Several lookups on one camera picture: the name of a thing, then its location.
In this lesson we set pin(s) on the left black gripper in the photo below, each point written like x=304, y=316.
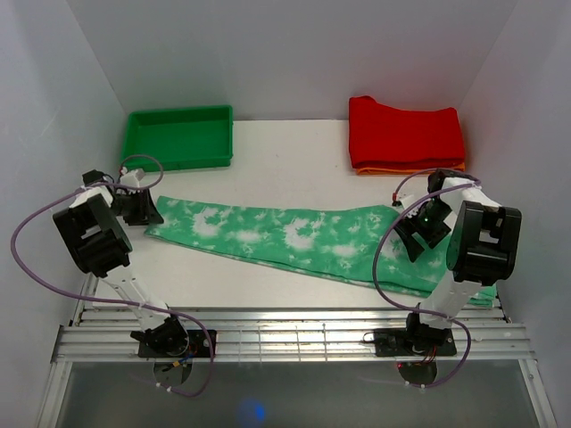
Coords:
x=147, y=214

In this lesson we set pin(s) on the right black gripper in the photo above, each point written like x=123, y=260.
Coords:
x=412, y=247

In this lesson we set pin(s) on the green white tie-dye trousers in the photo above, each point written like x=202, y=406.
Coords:
x=348, y=246

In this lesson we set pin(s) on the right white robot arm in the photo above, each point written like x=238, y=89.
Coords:
x=483, y=238

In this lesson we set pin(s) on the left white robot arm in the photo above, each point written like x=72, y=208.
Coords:
x=98, y=244

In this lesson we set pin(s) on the orange folded trousers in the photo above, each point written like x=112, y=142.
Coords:
x=373, y=171

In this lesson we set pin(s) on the red folded trousers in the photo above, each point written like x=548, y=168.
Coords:
x=385, y=137

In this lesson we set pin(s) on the green plastic bin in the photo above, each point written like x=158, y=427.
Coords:
x=179, y=139

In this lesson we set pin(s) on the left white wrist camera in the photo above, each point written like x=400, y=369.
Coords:
x=131, y=178

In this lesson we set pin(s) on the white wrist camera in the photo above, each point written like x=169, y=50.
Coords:
x=407, y=205
x=131, y=178

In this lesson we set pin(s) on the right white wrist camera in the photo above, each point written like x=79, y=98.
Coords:
x=407, y=205

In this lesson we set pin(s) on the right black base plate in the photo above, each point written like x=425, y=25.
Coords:
x=393, y=342

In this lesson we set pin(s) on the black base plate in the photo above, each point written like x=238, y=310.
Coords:
x=194, y=345
x=393, y=342

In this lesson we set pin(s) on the aluminium rail frame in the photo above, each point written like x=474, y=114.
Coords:
x=285, y=335

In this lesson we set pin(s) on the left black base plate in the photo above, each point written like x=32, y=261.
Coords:
x=194, y=345

